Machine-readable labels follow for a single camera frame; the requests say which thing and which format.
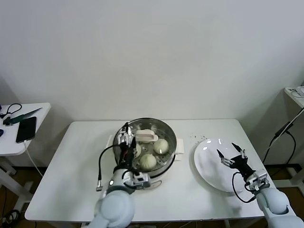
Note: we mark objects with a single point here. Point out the round glass pot lid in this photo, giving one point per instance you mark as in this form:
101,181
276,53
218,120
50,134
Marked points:
146,135

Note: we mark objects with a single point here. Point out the blue object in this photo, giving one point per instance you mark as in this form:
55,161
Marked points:
1,132

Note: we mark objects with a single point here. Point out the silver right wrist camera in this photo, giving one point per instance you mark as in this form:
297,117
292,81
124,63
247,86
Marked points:
261,180

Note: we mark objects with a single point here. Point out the white side table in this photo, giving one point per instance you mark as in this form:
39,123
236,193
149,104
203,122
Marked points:
9,147

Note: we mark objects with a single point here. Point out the white steamed baozi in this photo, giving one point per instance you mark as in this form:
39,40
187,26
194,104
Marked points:
161,146
147,161
138,149

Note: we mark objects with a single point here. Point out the steel steamer pot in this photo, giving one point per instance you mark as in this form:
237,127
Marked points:
180,147

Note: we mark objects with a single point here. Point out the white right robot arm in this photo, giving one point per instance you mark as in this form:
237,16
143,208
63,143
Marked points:
273,202

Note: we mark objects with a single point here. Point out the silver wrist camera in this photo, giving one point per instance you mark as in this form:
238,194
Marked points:
142,180
261,180

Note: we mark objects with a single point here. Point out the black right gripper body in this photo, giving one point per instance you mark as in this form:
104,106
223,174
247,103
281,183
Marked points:
242,165

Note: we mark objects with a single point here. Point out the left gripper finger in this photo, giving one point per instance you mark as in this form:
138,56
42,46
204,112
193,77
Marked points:
124,136
134,146

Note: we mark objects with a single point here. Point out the green flat tool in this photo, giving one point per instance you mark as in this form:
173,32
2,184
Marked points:
26,115

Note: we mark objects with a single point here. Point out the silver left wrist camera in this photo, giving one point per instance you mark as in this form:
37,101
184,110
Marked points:
142,180

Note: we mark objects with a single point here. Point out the black smartphone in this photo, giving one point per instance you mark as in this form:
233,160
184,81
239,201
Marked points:
26,129

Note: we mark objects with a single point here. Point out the white round plate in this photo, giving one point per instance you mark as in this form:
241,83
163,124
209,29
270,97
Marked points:
206,171

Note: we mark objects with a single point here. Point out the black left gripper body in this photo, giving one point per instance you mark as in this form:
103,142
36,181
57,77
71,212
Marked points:
127,156

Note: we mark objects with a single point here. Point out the perforated steel steamer basket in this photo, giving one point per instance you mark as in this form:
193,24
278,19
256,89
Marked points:
173,140

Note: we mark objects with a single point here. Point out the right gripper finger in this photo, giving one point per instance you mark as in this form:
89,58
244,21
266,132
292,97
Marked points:
224,160
242,153

